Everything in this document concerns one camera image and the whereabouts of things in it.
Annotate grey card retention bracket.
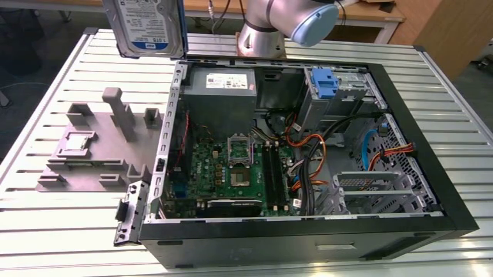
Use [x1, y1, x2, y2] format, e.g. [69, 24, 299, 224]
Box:
[112, 180, 152, 246]

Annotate thin red wire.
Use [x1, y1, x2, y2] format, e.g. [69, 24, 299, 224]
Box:
[174, 110, 192, 171]

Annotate metal socket cover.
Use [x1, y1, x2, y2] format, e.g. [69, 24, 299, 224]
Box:
[227, 133, 255, 169]

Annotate black office chair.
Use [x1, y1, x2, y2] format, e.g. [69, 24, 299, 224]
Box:
[0, 8, 45, 76]

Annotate hard disk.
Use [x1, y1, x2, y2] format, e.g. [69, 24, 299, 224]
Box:
[102, 0, 190, 60]

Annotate black RAM slot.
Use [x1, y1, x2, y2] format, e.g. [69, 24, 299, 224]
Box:
[267, 140, 281, 212]
[273, 140, 286, 212]
[263, 140, 277, 212]
[277, 140, 290, 212]

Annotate wooden top white desk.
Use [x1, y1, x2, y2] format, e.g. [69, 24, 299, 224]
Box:
[188, 0, 408, 44]
[33, 0, 106, 24]

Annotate black graphics card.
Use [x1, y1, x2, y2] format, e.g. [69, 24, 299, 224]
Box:
[195, 198, 265, 219]

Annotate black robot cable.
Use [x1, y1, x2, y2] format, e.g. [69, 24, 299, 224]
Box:
[207, 0, 247, 33]

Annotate orange yellow wire loop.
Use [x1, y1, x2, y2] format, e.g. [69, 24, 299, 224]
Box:
[285, 113, 329, 181]

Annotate green motherboard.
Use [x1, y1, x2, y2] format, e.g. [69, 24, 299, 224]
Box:
[164, 137, 306, 218]

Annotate metal disk bay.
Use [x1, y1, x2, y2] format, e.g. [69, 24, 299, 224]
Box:
[330, 171, 429, 215]

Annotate silver CPU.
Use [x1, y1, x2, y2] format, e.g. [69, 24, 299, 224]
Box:
[64, 137, 87, 151]

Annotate grey metal drive cage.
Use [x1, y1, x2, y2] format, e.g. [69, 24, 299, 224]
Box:
[299, 66, 387, 134]

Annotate blue wire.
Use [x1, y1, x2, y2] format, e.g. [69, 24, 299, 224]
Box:
[361, 122, 389, 173]

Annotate black cable bundle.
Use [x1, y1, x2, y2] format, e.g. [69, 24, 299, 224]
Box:
[298, 111, 386, 216]

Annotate yellow black power wires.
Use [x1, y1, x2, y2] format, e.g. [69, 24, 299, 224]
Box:
[249, 126, 281, 143]

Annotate grey power supply unit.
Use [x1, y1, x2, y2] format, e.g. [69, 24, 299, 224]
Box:
[179, 66, 258, 139]

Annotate brown wooden cabinet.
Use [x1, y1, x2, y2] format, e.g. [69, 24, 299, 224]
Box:
[389, 0, 493, 83]

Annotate black open PC case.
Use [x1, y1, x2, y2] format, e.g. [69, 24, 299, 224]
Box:
[138, 53, 481, 269]

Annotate red orange yellow power wire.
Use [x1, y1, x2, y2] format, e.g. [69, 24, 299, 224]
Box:
[369, 142, 420, 171]

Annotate CPU socket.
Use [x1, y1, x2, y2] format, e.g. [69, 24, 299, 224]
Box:
[230, 168, 254, 189]

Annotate grey parts rack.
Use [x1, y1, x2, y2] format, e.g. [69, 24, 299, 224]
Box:
[33, 88, 171, 193]

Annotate blue drive latch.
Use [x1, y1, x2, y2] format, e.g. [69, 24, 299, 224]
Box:
[311, 68, 339, 99]

